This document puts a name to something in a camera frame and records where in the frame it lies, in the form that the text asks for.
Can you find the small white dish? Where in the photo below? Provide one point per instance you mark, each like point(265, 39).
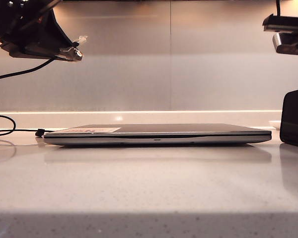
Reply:
point(274, 124)

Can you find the silver closed laptop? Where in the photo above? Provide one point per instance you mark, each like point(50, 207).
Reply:
point(164, 140)

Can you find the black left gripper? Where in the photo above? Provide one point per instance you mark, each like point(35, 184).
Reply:
point(20, 17)

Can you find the pink white laptop sticker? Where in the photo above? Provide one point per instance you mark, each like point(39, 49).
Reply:
point(94, 130)

